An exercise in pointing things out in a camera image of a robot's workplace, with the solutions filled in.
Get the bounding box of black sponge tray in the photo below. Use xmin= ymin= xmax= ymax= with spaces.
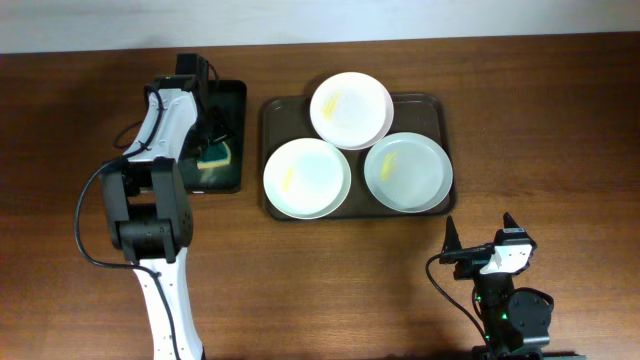
xmin=178 ymin=80 xmax=247 ymax=194

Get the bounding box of white plate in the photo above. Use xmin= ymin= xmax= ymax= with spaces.
xmin=263 ymin=138 xmax=352 ymax=220

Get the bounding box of dark brown serving tray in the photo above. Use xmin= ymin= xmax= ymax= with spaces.
xmin=260 ymin=93 xmax=450 ymax=220

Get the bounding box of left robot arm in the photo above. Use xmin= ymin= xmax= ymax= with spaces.
xmin=99 ymin=53 xmax=237 ymax=359

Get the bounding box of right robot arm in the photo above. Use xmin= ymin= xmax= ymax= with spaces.
xmin=439 ymin=213 xmax=554 ymax=359

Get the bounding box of green and yellow sponge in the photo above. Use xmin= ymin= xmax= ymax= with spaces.
xmin=196 ymin=142 xmax=232 ymax=170

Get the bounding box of pink plate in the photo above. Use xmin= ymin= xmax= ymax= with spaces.
xmin=309 ymin=72 xmax=395 ymax=150

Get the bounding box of light blue plate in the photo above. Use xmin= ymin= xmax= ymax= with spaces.
xmin=363 ymin=132 xmax=453 ymax=213

